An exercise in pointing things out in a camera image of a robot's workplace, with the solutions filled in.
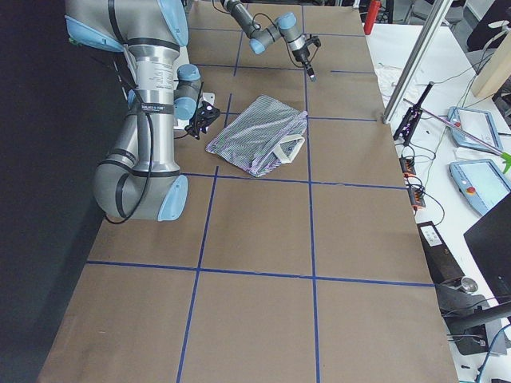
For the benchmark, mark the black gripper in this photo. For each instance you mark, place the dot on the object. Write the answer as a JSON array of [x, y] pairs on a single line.
[[302, 56], [198, 123]]

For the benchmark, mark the striped polo shirt white collar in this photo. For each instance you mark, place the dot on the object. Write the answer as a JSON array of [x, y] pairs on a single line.
[[264, 136]]

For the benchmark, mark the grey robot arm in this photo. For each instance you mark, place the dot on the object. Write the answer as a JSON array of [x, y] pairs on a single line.
[[139, 178], [263, 32]]

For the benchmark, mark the red cylinder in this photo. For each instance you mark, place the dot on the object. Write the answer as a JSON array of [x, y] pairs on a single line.
[[371, 16]]

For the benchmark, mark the black clamp stand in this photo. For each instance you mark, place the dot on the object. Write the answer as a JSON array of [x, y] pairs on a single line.
[[412, 117]]

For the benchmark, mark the orange black usb hub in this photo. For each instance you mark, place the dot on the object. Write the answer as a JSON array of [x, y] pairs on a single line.
[[416, 195]]

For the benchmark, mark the blue teach pendant far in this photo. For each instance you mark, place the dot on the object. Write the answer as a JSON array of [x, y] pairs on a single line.
[[477, 123]]

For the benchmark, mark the blue teach pendant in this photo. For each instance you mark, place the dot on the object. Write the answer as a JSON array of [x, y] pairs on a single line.
[[481, 182], [477, 123]]

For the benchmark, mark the blue teach pendant near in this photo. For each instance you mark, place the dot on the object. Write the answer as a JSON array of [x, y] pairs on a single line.
[[481, 182]]

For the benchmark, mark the long grabber stick green tip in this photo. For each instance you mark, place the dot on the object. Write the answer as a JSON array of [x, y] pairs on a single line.
[[496, 151]]

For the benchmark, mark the black box with label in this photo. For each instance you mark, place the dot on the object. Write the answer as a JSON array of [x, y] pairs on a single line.
[[442, 265]]

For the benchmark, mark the black monitor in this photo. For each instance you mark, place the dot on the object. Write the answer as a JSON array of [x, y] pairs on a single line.
[[488, 241]]

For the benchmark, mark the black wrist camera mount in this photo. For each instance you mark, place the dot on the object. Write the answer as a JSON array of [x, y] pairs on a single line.
[[313, 40], [208, 113]]

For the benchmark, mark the aluminium frame post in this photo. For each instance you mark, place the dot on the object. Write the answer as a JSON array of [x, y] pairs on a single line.
[[425, 38]]

